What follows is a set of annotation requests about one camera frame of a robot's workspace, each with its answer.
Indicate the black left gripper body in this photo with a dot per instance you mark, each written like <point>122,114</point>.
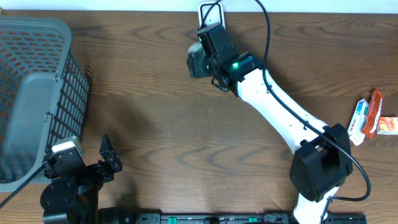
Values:
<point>98,172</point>

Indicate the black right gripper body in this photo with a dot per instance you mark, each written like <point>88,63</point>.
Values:
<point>214,61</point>

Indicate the green-lid seasoning jar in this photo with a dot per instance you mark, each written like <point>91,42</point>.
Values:
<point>197,61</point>

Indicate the white green-label small box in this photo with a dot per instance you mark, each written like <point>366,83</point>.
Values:
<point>357,122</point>

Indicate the red Top snack bar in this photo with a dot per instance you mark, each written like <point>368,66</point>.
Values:
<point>373,114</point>

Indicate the orange snack packet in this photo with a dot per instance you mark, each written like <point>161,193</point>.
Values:
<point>387,126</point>

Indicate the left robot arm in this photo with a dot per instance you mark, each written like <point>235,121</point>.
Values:
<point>72,196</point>

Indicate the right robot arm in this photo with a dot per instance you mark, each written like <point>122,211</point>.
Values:
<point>322,154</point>

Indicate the white barcode scanner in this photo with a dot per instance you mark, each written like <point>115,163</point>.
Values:
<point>211,13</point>

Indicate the grey plastic mesh basket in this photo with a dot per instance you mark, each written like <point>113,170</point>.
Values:
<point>44,94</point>

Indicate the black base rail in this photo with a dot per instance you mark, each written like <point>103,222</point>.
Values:
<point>118,215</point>

